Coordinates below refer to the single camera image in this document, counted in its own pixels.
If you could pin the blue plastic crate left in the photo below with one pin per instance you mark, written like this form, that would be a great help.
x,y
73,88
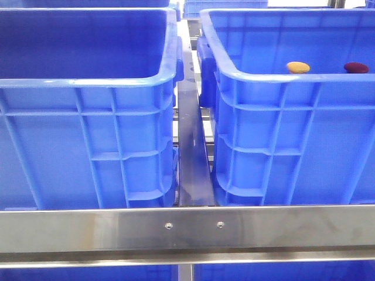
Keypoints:
x,y
87,107

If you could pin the blue crate far back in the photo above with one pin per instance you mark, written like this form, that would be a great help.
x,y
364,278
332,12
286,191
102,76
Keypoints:
x,y
191,9

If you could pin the blue crate lower right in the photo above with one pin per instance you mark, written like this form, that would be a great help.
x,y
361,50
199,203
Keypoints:
x,y
330,270

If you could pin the blue plastic crate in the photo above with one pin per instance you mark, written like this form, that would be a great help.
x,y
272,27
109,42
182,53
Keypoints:
x,y
87,107
282,138

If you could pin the steel divider bar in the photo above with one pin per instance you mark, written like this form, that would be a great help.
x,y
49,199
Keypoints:
x,y
195,184

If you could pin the stainless steel front rail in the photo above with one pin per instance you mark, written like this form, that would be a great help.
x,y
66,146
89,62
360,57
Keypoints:
x,y
147,236

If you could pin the blue crate lower left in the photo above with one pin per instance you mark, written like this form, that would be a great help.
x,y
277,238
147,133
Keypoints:
x,y
151,272

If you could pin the red push button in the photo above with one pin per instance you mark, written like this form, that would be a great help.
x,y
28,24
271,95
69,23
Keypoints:
x,y
356,68

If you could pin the blue plastic crate right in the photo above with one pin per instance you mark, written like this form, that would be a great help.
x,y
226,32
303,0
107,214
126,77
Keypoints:
x,y
282,138

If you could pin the yellow push button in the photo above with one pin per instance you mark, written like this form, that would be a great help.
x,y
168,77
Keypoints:
x,y
298,67

